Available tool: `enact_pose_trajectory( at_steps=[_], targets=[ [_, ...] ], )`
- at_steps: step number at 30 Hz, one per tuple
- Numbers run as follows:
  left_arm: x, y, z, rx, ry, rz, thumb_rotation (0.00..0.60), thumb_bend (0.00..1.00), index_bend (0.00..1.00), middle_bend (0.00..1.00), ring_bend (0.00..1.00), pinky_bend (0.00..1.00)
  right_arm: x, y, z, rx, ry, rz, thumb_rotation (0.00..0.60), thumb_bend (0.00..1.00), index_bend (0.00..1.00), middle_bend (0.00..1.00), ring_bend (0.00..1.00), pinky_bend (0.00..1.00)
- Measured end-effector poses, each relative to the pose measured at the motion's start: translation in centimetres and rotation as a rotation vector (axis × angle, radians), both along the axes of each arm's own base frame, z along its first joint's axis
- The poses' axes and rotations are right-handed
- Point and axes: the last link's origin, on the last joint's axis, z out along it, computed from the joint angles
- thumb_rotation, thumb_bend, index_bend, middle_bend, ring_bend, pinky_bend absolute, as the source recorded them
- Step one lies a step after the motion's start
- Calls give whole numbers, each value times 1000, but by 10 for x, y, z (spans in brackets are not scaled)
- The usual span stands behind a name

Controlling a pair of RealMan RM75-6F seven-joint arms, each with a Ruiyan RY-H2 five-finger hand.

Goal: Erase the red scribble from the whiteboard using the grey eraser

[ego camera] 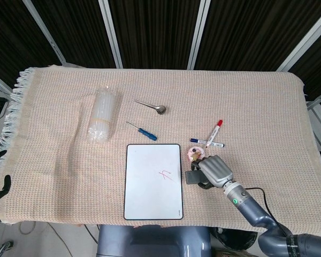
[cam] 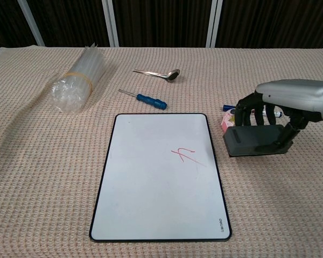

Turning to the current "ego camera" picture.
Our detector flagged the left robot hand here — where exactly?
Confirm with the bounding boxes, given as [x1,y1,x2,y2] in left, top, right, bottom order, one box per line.
[0,144,12,209]

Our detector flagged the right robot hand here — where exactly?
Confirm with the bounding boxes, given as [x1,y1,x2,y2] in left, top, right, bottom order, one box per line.
[190,154,234,190]

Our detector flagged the dark grey board eraser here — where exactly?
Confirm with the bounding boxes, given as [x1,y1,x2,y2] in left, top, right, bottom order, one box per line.
[185,170,204,185]

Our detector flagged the blue cap marker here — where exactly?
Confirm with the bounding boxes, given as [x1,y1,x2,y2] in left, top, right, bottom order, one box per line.
[190,138,226,148]

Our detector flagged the red cap marker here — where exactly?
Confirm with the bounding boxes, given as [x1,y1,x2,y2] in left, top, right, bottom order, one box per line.
[204,119,224,149]

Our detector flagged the white whiteboard black frame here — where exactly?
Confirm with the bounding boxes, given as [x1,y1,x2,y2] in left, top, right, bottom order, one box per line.
[123,143,184,221]

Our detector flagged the pink toy donut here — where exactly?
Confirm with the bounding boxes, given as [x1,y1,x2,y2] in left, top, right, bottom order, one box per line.
[186,146,206,161]

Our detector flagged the beige waffle-weave tablecloth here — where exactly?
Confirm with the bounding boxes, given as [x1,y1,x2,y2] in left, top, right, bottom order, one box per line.
[0,66,321,233]

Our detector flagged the black round bin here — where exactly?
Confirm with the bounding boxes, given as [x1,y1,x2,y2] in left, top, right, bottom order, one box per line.
[216,226,258,251]

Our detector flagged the metal spoon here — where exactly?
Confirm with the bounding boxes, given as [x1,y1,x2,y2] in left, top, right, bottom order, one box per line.
[134,100,167,115]

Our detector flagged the blue-grey robot torso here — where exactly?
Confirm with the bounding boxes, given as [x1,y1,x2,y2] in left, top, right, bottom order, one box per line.
[96,224,212,257]

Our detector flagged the bundle of clear plastic sticks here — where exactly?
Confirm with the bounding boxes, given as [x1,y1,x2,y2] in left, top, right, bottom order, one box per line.
[86,87,116,145]

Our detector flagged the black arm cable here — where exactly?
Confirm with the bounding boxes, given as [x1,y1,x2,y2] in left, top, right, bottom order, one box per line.
[243,187,289,239]

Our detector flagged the blue-handled screwdriver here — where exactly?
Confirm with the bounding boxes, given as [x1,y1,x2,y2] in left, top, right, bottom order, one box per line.
[126,121,158,141]

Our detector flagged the white partition frame post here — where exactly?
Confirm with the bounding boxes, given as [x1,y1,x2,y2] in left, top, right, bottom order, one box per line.
[277,5,321,72]
[98,0,124,69]
[186,0,211,70]
[23,0,68,66]

